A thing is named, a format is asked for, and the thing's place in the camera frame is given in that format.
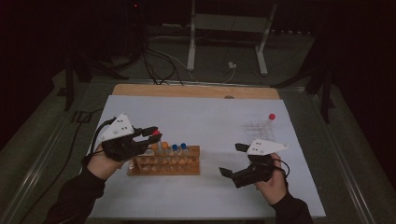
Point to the red capped clear test tube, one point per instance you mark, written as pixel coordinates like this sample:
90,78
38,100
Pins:
156,132
271,116

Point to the person's left hand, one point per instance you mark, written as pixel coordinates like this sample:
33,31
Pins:
101,165

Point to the clear acrylic test tube rack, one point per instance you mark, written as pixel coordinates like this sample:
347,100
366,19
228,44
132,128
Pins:
257,132

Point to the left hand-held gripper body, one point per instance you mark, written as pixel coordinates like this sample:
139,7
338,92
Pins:
116,129

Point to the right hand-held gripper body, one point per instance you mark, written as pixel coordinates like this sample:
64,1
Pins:
264,146

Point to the grey metal stand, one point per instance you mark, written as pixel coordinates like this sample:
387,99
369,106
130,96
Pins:
191,46

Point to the black floor bracket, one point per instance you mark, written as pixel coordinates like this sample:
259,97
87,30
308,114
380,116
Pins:
81,116

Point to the wooden test tube rack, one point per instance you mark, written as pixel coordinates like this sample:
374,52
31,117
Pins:
186,169

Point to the black tripod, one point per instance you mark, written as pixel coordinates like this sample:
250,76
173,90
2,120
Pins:
325,93
69,84

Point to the blue capped clear test tube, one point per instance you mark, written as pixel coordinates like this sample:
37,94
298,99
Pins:
175,147
183,145

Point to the orange capped clear test tube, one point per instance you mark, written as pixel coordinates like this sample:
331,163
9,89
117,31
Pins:
165,145
154,146

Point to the person's right hand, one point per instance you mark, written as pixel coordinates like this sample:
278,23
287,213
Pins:
275,189

